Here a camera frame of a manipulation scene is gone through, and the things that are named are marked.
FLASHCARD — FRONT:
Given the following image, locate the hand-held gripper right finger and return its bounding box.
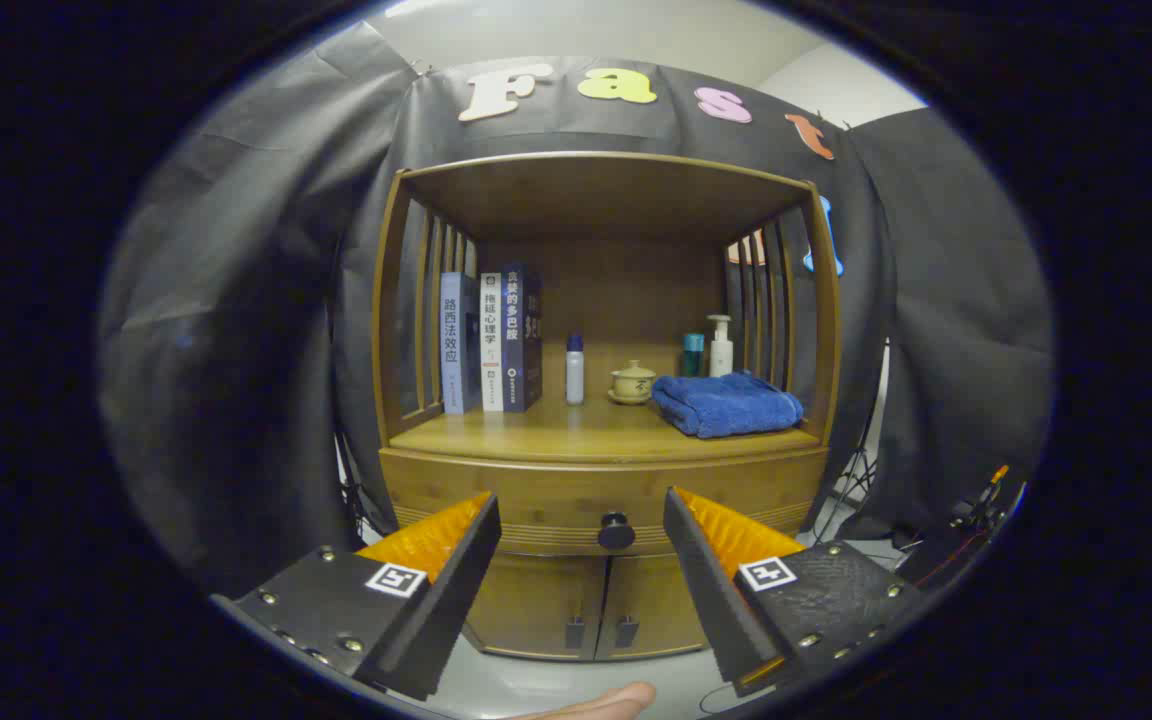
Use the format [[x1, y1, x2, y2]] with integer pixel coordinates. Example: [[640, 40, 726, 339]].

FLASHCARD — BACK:
[[663, 487, 922, 698]]

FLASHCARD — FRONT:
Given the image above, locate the white book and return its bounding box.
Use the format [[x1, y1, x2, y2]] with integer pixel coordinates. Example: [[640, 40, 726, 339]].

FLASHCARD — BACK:
[[479, 271, 505, 413]]

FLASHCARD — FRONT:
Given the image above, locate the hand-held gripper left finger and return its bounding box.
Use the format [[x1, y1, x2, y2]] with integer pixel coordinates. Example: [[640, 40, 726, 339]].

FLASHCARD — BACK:
[[211, 490, 503, 701]]

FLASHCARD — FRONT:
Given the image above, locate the wooden cabinet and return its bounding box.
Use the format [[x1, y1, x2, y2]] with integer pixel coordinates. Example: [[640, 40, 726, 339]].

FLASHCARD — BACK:
[[371, 150, 842, 663]]

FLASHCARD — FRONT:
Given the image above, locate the dark blue book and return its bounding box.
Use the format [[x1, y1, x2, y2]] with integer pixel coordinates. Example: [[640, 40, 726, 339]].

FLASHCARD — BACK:
[[501, 262, 544, 414]]

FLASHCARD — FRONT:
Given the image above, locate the wooden drawer with black knob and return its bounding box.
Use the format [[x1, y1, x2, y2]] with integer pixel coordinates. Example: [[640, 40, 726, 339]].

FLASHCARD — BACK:
[[379, 445, 830, 558]]

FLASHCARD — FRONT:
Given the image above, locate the white pump bottle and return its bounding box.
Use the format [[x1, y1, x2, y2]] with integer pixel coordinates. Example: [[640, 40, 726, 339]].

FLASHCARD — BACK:
[[706, 314, 735, 379]]

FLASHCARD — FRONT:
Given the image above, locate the light blue book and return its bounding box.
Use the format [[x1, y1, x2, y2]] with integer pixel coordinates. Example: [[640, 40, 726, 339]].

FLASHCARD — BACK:
[[439, 271, 482, 416]]

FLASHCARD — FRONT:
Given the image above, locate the black device with orange clip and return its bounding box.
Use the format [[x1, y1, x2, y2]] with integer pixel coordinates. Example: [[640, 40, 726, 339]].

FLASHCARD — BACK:
[[896, 463, 1027, 591]]

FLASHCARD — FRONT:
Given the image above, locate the folded blue towel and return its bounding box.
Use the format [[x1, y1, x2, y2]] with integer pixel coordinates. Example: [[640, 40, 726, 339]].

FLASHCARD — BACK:
[[651, 371, 805, 440]]

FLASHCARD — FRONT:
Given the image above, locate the cream lidded teacup with saucer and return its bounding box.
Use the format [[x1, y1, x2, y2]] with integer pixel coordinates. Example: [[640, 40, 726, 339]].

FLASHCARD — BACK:
[[608, 360, 657, 406]]

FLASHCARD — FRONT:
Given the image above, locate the black backdrop cloth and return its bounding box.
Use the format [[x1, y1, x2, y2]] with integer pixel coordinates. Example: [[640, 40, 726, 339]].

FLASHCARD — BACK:
[[96, 20, 1055, 601]]

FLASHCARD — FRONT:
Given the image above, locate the wooden cabinet door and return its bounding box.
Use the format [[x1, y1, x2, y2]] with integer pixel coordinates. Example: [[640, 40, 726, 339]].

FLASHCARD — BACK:
[[463, 553, 609, 661], [596, 553, 712, 661]]

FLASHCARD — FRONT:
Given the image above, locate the black tripod stand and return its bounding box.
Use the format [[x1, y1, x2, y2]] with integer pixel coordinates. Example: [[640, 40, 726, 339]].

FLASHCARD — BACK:
[[816, 395, 885, 536]]

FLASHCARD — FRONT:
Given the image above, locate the wooden countertop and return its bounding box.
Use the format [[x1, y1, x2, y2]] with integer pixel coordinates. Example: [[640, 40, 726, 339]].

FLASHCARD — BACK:
[[388, 385, 824, 463]]

